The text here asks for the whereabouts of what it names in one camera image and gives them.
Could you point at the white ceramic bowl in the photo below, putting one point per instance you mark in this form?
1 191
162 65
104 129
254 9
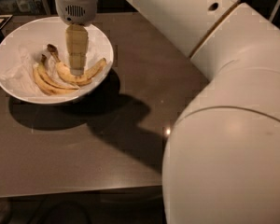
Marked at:
31 40

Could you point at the white paper towel liner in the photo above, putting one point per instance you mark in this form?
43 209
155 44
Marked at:
20 80

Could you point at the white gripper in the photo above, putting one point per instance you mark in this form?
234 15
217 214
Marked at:
75 10

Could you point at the spotted yellow banana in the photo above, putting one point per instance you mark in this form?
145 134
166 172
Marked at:
65 74

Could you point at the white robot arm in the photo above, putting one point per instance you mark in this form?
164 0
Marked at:
221 164

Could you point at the yellow banana pair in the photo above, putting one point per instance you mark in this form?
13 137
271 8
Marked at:
46 83

